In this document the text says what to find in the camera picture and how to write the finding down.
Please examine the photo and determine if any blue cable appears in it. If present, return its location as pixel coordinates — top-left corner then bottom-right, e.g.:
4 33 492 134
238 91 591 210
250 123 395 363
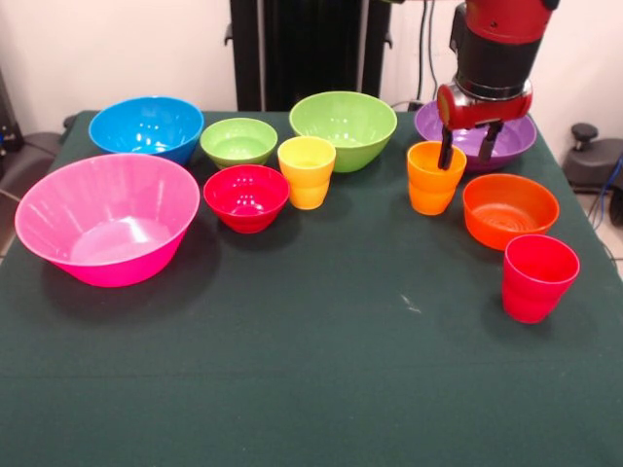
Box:
587 153 623 233

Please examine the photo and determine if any large pink plastic bowl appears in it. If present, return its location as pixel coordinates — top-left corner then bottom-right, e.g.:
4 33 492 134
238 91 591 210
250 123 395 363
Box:
14 153 202 288

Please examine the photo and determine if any orange plastic bowl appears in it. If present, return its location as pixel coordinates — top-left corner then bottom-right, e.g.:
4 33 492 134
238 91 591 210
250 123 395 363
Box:
461 173 561 252

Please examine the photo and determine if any blue plastic bowl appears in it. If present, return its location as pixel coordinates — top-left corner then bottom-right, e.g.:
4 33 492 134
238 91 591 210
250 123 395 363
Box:
88 95 205 166

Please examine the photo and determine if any large green plastic bowl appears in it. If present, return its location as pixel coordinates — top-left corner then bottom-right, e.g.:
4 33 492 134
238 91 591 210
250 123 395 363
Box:
288 90 398 174

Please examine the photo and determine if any purple plastic bowl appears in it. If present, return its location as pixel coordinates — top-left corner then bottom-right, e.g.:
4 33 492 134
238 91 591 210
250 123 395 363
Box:
414 99 538 173

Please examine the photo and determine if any black pedestal leg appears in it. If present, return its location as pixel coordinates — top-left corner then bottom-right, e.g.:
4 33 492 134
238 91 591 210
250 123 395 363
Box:
0 130 62 196
563 123 623 196

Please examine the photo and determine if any small green plastic bowl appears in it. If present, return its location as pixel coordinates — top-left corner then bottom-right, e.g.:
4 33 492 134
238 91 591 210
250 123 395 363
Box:
199 117 279 170

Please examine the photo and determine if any small red plastic bowl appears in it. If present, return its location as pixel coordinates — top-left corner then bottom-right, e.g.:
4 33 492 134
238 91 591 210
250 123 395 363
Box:
202 163 291 235

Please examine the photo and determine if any dark green table cloth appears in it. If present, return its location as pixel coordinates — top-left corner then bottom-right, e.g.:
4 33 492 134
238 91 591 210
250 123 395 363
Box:
0 110 623 467

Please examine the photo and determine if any orange plastic cup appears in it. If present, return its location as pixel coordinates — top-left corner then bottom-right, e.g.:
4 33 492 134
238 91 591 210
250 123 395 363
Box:
406 140 467 217

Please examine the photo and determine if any yellow plastic cup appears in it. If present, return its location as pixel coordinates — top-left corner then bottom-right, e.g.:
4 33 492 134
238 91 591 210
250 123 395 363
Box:
276 135 338 211

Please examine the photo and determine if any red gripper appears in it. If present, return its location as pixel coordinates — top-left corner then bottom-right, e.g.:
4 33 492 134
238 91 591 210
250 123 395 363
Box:
436 80 534 171

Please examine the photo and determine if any red plastic cup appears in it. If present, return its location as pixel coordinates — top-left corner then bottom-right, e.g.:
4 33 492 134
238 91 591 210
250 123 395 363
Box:
501 233 581 325

